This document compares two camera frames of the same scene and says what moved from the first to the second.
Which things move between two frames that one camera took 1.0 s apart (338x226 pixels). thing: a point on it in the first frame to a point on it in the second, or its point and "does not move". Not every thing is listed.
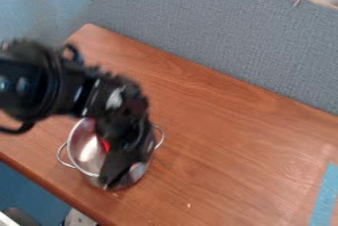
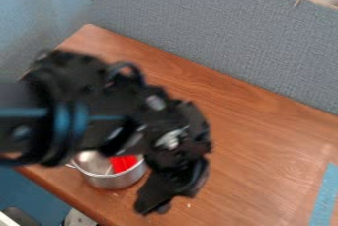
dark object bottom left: x=21 y=217 does not move
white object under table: x=75 y=218 does not move
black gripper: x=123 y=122 to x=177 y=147
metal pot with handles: x=83 y=153 does not move
